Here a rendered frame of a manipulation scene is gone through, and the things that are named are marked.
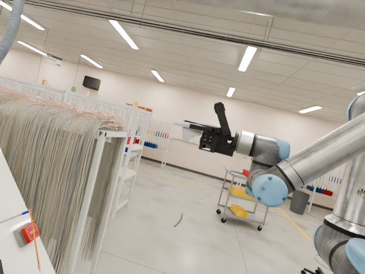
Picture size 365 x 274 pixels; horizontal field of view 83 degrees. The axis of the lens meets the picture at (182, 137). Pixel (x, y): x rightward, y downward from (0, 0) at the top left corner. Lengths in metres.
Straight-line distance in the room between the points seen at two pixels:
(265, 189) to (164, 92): 8.50
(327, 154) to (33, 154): 1.36
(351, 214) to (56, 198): 1.29
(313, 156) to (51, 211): 1.26
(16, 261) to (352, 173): 1.01
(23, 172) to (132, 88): 8.11
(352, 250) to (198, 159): 8.06
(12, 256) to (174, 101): 8.24
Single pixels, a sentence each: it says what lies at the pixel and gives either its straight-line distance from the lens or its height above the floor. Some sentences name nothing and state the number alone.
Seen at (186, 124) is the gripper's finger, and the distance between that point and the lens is 0.66.
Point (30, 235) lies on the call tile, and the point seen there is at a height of 1.11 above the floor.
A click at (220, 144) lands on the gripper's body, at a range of 0.69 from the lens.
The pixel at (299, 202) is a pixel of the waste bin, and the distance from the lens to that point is 7.29.
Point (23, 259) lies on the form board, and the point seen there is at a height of 1.05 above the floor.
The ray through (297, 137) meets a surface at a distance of 9.16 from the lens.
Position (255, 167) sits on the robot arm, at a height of 1.50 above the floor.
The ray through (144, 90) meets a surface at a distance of 9.18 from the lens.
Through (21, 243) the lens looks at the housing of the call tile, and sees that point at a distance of 0.88.
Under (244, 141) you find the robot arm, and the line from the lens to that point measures 0.66.
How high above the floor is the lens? 1.55
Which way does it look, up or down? 2 degrees down
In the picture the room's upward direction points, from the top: 14 degrees clockwise
